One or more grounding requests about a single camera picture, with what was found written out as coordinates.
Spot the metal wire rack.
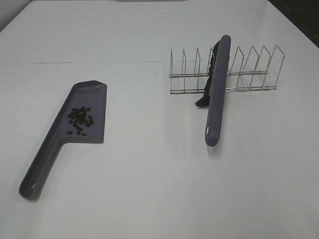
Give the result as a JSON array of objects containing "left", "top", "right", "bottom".
[{"left": 168, "top": 45, "right": 285, "bottom": 95}]

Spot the grey plastic dustpan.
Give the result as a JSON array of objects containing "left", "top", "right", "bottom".
[{"left": 19, "top": 80, "right": 107, "bottom": 200}]

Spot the grey hand brush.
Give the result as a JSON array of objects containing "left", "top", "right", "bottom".
[{"left": 195, "top": 35, "right": 231, "bottom": 147}]

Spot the pile of coffee beans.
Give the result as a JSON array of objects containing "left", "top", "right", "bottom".
[{"left": 67, "top": 106, "right": 94, "bottom": 136}]

